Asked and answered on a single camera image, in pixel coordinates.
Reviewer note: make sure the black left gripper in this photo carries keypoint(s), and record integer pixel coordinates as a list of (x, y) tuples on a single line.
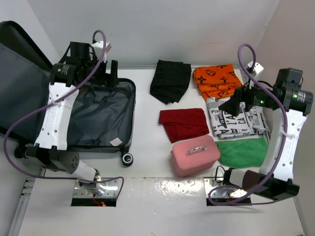
[(110, 79)]

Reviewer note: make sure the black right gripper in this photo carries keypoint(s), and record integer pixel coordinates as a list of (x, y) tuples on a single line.
[(232, 106)]

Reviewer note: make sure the newspaper print cloth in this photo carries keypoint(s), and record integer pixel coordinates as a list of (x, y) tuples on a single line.
[(226, 126)]

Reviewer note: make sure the orange patterned towel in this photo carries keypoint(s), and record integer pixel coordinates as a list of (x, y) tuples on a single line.
[(218, 81)]

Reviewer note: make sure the black white kids suitcase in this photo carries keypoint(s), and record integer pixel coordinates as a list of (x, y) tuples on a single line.
[(101, 118)]

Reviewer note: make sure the green microfiber cloth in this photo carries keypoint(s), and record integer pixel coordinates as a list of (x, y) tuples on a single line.
[(244, 153)]

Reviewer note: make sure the black garment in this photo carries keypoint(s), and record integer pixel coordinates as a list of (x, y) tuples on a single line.
[(171, 81)]

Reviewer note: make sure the red garment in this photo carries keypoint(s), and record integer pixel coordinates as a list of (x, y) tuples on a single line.
[(183, 124)]

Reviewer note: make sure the pink cosmetic case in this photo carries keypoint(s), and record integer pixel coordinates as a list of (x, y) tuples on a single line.
[(194, 156)]

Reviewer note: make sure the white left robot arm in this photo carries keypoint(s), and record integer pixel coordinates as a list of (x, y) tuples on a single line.
[(51, 143)]

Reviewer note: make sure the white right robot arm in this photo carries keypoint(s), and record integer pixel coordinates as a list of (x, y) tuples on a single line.
[(291, 106)]

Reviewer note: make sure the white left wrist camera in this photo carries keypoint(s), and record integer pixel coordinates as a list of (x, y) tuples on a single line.
[(98, 48)]

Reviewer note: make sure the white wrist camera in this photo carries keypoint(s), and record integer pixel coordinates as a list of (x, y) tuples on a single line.
[(256, 71), (98, 48)]

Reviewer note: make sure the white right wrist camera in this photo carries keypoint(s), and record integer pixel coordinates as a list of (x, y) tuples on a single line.
[(256, 71)]

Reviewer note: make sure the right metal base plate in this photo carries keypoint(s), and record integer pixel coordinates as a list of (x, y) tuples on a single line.
[(223, 193)]

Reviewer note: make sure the metal base plate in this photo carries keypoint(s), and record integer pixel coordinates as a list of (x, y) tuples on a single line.
[(223, 193), (109, 188)]

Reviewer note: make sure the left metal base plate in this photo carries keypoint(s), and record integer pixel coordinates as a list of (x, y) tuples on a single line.
[(109, 188)]

